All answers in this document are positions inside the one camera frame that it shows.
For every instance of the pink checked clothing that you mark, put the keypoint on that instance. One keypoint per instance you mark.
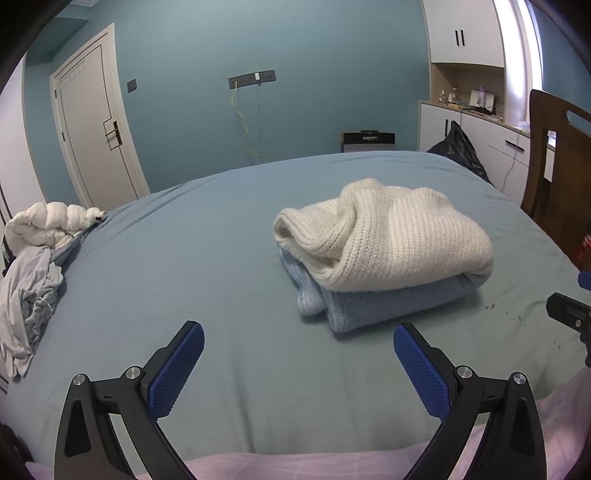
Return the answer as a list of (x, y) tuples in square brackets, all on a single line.
[(295, 466)]

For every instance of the red can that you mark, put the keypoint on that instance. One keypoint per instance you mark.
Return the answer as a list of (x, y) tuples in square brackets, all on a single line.
[(585, 247)]

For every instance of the white puffy jacket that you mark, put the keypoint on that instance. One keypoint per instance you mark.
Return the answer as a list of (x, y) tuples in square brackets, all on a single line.
[(46, 221)]

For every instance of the bed with blue sheet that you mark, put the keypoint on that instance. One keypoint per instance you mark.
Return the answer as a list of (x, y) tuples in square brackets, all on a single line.
[(184, 258)]

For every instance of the grey wall socket panel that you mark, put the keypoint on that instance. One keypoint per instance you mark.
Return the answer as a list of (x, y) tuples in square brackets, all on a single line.
[(244, 79)]

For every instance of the white door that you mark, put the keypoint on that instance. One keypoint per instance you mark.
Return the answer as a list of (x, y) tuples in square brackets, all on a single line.
[(92, 115)]

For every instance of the blue and white knit sweater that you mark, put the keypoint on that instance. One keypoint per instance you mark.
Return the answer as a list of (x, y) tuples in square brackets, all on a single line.
[(392, 240)]

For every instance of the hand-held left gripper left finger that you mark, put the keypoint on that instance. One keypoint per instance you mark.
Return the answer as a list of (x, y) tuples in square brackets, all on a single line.
[(178, 369)]

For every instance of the black plastic bag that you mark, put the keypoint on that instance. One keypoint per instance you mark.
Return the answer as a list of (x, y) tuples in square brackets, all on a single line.
[(459, 152)]

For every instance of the black box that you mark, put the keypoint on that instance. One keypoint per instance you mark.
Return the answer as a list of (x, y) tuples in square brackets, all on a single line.
[(367, 142)]

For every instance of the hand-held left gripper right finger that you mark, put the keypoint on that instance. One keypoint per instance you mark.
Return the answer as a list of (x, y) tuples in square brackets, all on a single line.
[(420, 369)]

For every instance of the white low cabinet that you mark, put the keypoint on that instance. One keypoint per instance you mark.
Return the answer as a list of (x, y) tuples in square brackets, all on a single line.
[(494, 138)]

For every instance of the white wall cabinet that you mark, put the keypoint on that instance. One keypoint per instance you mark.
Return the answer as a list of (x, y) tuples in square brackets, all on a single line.
[(461, 27)]

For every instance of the grey crumpled cloth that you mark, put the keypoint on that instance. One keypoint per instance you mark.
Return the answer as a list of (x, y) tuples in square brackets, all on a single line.
[(27, 295)]

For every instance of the bright window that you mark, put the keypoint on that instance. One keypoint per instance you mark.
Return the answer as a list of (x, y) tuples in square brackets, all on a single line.
[(517, 55)]

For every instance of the grey light switch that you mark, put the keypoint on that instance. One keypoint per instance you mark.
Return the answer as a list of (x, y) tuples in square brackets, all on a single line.
[(132, 85)]

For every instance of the white card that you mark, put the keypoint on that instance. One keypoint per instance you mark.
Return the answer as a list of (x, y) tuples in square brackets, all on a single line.
[(482, 98)]

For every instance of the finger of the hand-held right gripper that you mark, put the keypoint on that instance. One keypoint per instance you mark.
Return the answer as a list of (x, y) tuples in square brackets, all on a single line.
[(585, 280), (572, 314)]

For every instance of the small bottles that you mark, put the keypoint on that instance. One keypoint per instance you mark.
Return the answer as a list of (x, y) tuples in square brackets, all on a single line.
[(450, 97)]

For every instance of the brown wooden chair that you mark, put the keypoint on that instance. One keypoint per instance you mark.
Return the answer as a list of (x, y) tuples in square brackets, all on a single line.
[(542, 152)]

